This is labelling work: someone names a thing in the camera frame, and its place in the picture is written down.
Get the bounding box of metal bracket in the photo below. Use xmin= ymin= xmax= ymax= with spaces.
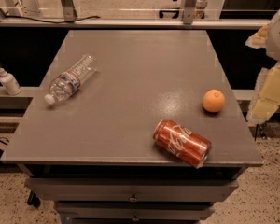
xmin=60 ymin=0 xmax=77 ymax=22
xmin=181 ymin=0 xmax=197 ymax=24

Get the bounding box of metal bracket left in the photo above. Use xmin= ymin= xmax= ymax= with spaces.
xmin=60 ymin=0 xmax=77 ymax=22

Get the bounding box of clear plastic water bottle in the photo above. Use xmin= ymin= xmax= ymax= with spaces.
xmin=44 ymin=54 xmax=97 ymax=105

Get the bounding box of metal bracket right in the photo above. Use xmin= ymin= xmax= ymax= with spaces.
xmin=181 ymin=0 xmax=197 ymax=24

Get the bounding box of red cola can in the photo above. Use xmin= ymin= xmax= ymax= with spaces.
xmin=153 ymin=120 xmax=211 ymax=169

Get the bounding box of black cable on shelf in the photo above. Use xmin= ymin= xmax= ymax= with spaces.
xmin=0 ymin=14 xmax=101 ymax=24

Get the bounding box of orange fruit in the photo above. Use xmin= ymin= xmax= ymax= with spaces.
xmin=202 ymin=90 xmax=225 ymax=113

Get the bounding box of white pump dispenser bottle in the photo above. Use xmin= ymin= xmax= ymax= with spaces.
xmin=0 ymin=65 xmax=21 ymax=95

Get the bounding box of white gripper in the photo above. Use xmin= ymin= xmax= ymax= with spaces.
xmin=245 ymin=9 xmax=280 ymax=126

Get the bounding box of grey drawer cabinet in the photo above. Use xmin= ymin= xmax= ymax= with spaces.
xmin=2 ymin=30 xmax=262 ymax=224

